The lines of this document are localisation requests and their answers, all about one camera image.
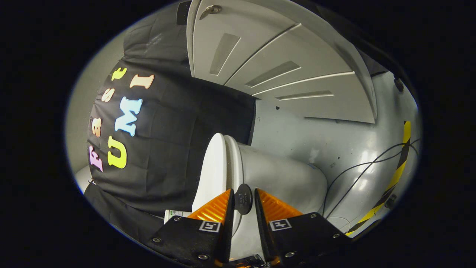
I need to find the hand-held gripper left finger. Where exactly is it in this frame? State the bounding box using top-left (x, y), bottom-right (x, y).
top-left (147, 188), bottom-right (235, 268)

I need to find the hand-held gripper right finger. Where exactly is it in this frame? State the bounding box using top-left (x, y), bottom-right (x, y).
top-left (254, 188), bottom-right (352, 268)

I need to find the black round lid pull tab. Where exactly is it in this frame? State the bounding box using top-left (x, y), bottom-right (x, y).
top-left (234, 184), bottom-right (253, 215)

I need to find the white toilet lid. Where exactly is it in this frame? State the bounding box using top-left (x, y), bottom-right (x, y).
top-left (192, 133), bottom-right (228, 213)

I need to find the black backdrop cloth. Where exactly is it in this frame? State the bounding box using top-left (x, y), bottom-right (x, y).
top-left (85, 2), bottom-right (257, 242)

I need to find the yellow black hazard tape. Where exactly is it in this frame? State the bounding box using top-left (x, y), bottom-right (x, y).
top-left (346, 120), bottom-right (412, 236)

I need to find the white panelled cabinet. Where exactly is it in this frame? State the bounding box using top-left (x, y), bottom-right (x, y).
top-left (186, 0), bottom-right (378, 124)

